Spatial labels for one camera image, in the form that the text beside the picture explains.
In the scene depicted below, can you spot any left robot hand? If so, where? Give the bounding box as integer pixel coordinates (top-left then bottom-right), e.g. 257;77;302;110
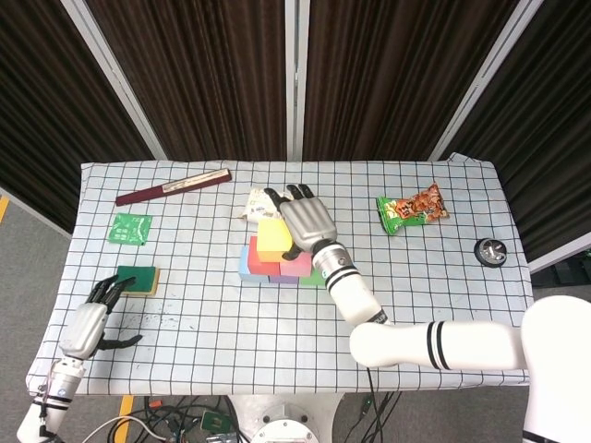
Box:
58;275;143;360

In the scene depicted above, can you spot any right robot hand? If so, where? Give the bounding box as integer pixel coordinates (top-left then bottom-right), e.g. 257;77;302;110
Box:
263;184;337;260

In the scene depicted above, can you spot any yellow foam cube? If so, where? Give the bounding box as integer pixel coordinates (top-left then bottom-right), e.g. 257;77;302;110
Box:
256;219;295;263

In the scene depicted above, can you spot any pink foam cube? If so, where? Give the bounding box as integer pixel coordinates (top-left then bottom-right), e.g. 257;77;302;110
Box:
279;251;314;278

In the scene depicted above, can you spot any green foam cube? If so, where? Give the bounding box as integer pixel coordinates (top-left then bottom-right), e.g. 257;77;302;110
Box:
298;266;327;287

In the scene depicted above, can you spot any red foam cube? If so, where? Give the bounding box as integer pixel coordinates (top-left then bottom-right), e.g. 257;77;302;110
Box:
247;235;282;277

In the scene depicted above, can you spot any light blue foam cube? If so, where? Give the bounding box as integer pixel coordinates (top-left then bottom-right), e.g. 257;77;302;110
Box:
238;245;271;283

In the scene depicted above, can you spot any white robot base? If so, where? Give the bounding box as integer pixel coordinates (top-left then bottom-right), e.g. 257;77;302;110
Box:
229;394;345;443

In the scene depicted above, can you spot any white biscuit package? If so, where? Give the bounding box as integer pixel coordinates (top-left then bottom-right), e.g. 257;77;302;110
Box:
237;186;283;226

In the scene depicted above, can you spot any green yellow sponge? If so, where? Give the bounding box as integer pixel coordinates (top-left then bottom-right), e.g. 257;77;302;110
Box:
113;265;162;297

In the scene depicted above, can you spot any green orange snack bag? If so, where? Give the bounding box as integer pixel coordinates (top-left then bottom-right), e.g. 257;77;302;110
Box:
375;182;451;237

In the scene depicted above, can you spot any green sachet packet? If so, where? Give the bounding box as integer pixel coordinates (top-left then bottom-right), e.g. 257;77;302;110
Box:
107;212;154;246

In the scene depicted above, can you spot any white checkered tablecloth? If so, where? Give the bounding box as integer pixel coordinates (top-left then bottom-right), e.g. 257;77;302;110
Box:
26;152;539;397

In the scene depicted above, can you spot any dark red folded fan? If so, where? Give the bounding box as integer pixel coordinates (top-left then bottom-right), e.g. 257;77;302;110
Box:
115;168;234;208

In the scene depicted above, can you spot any green circuit board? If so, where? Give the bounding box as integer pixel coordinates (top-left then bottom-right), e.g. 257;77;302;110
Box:
200;409;232;434

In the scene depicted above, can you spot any dark brown partition panel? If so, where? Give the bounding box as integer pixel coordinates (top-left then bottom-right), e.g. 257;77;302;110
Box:
440;0;591;263
85;0;288;162
302;0;521;162
0;0;156;234

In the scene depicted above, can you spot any black round metal cap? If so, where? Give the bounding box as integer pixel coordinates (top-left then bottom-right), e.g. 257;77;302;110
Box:
473;237;508;268

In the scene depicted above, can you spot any white cable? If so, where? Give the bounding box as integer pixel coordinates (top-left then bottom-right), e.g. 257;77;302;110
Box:
85;414;170;443

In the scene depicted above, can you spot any grey partition base rail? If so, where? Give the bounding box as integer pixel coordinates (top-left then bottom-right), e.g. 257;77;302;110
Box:
0;186;73;240
528;237;591;274

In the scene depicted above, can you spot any black cable tangle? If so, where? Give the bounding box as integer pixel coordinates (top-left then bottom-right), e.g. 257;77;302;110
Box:
133;395;241;443

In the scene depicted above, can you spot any grey partition post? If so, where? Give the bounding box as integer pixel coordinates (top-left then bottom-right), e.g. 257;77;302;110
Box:
59;0;168;161
428;0;546;162
283;0;311;162

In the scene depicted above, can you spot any black cable green plug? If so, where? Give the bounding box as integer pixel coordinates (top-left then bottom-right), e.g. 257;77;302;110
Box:
348;391;403;443

